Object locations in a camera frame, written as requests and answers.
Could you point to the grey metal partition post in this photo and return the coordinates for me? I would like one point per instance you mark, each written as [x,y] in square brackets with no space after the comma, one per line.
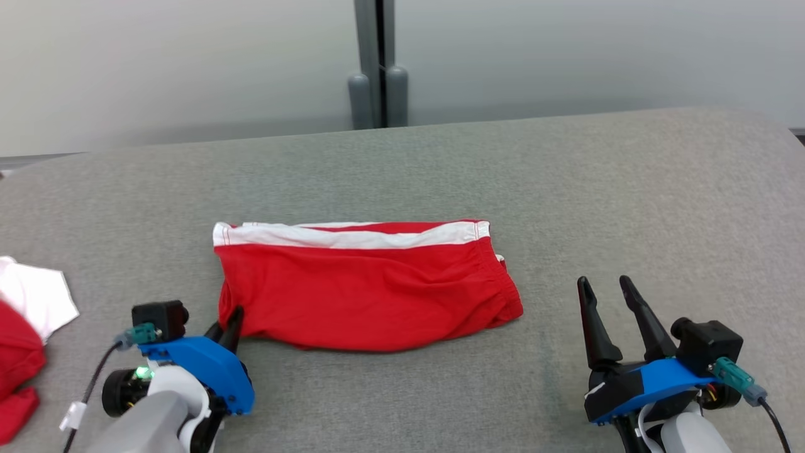
[377,63]

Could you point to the red shorts with white waistband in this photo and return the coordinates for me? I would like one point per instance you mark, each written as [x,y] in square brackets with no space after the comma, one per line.
[365,296]

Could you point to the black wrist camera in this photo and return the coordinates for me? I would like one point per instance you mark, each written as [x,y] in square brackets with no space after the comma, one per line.
[160,318]
[707,346]

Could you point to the crumpled red garment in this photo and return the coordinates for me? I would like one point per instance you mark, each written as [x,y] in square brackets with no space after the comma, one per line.
[19,358]

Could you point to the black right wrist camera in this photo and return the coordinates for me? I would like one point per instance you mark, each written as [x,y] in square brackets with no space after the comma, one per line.
[707,346]

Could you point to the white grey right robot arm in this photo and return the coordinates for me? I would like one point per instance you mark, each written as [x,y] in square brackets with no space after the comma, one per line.
[688,437]

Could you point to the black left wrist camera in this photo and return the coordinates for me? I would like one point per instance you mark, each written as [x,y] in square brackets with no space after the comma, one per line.
[160,318]

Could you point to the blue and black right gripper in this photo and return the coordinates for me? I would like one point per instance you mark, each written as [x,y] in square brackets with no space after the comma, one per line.
[654,380]

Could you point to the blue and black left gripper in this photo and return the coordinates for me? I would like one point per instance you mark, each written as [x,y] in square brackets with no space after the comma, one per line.
[210,365]

